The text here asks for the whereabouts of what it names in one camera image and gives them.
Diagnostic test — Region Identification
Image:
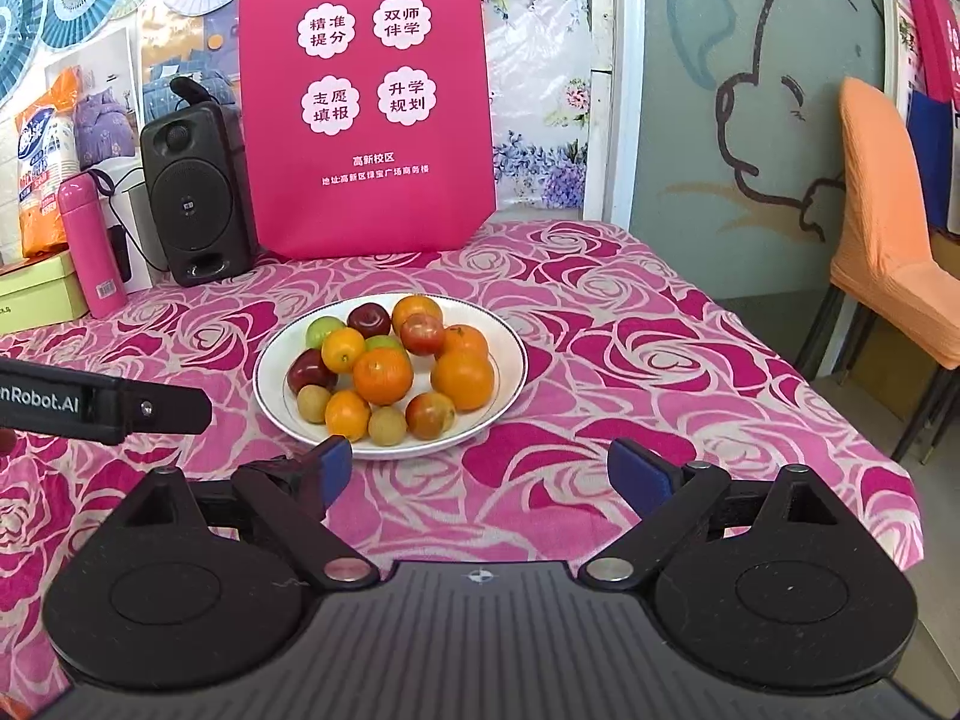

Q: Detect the tan longan fruit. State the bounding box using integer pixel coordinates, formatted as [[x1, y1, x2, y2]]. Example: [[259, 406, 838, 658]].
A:
[[296, 383, 332, 424], [368, 406, 407, 447]]

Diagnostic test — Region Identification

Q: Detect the green oval fruit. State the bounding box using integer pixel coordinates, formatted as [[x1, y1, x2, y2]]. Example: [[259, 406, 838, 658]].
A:
[[364, 335, 405, 353]]

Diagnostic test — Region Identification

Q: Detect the dark red plum large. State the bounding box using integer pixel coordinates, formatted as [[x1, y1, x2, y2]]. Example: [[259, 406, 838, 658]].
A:
[[347, 302, 392, 340]]

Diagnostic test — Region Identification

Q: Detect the person's left hand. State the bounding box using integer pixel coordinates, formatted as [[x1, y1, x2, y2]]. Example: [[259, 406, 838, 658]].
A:
[[0, 427, 16, 457]]

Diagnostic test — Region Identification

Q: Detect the white round plate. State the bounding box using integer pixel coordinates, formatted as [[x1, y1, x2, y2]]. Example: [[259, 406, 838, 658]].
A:
[[252, 293, 529, 460]]

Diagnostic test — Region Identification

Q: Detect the yellow orange right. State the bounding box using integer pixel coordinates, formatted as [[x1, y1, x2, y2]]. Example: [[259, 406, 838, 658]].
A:
[[324, 390, 371, 442]]

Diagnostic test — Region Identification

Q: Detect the green cardboard box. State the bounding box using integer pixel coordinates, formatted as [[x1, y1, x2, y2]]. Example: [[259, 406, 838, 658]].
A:
[[0, 250, 88, 335]]

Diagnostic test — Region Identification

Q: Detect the large navel orange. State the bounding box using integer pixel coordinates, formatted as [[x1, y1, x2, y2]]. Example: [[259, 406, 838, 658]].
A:
[[352, 348, 413, 406]]

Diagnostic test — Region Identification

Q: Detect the pink thermos bottle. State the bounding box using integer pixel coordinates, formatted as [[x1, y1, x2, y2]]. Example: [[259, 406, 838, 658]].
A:
[[57, 172, 127, 319]]

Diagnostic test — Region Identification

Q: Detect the small yellow orange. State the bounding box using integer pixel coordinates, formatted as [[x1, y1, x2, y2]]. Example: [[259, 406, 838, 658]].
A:
[[320, 327, 366, 376]]

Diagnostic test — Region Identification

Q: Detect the red yellow apple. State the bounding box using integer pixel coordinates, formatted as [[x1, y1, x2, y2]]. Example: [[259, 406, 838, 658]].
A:
[[405, 390, 455, 440]]

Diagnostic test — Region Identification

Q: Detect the green apple round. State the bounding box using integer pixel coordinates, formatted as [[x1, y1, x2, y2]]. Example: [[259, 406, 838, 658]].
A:
[[306, 316, 345, 349]]

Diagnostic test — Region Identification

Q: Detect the small red apple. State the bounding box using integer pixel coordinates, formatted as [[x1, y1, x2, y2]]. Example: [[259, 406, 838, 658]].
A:
[[398, 312, 446, 356]]

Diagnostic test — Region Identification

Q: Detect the orange on plate right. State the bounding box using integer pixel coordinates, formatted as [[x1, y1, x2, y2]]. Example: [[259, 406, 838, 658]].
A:
[[431, 349, 494, 413]]

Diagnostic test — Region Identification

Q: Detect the black speaker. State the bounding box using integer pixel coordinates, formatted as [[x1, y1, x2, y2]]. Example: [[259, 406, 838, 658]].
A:
[[140, 76, 259, 288]]

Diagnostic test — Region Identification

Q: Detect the small orange far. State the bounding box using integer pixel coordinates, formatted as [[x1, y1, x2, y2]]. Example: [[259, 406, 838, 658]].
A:
[[392, 294, 443, 333]]

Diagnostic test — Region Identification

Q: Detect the medium orange tangerine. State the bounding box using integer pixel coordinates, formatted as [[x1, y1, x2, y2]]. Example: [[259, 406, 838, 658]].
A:
[[436, 323, 488, 358]]

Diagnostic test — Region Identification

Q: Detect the white box behind thermos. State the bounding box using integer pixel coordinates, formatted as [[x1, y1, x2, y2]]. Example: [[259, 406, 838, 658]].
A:
[[98, 156, 167, 294]]

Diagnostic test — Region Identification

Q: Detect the orange snack bag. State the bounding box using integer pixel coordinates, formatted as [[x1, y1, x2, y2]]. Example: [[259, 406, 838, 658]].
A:
[[14, 67, 80, 259]]

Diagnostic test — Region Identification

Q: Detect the orange chair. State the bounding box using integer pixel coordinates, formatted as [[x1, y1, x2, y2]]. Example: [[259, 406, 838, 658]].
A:
[[794, 76, 958, 461]]

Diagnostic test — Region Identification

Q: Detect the pink tote bag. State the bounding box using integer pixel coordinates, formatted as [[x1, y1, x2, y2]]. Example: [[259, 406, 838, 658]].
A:
[[239, 0, 496, 259]]

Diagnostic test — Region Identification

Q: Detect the hanging pink bag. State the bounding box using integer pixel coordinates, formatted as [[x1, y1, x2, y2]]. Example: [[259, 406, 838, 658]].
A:
[[910, 0, 958, 107]]

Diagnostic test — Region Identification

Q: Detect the black cable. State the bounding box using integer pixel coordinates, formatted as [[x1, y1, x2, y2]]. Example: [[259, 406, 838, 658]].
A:
[[86, 164, 171, 275]]

